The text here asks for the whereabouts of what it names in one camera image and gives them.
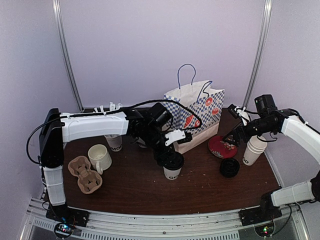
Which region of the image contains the blue checkered paper bag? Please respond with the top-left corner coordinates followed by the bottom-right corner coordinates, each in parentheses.
top-left (163, 80), bottom-right (225, 154)

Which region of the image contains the aluminium front rail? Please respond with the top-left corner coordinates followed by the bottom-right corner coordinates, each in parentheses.
top-left (19, 197), bottom-right (311, 240)

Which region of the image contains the stack of paper cups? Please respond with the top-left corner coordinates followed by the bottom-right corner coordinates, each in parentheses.
top-left (242, 135), bottom-right (268, 166)

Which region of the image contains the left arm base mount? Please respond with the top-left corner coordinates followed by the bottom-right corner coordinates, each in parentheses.
top-left (45, 205), bottom-right (90, 227)

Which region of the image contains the red floral plate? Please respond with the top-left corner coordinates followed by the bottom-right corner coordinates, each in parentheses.
top-left (208, 135), bottom-right (238, 159)

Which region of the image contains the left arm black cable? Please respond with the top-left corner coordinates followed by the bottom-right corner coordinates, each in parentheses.
top-left (24, 99), bottom-right (203, 166)

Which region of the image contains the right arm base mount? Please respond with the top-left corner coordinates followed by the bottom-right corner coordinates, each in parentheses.
top-left (238, 206), bottom-right (282, 227)

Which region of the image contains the stack of black lids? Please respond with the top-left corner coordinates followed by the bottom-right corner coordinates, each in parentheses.
top-left (219, 158), bottom-right (240, 178)

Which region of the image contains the cream ceramic mug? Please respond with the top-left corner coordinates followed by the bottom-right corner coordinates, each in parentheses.
top-left (87, 144), bottom-right (112, 175)

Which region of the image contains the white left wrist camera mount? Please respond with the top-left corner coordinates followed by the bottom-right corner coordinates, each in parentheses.
top-left (164, 129), bottom-right (193, 146)

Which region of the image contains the cardboard cup carrier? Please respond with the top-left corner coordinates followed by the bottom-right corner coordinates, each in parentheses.
top-left (68, 155), bottom-right (103, 195)

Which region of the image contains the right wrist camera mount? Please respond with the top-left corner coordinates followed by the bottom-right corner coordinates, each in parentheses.
top-left (227, 104), bottom-right (250, 126)

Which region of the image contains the paper cup holding straws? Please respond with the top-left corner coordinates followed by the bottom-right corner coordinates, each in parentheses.
top-left (104, 102), bottom-right (123, 152)

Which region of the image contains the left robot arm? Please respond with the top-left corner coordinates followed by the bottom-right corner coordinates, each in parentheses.
top-left (39, 103), bottom-right (186, 222)

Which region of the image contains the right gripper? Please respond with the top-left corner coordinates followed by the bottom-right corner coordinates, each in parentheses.
top-left (222, 116), bottom-right (275, 147)

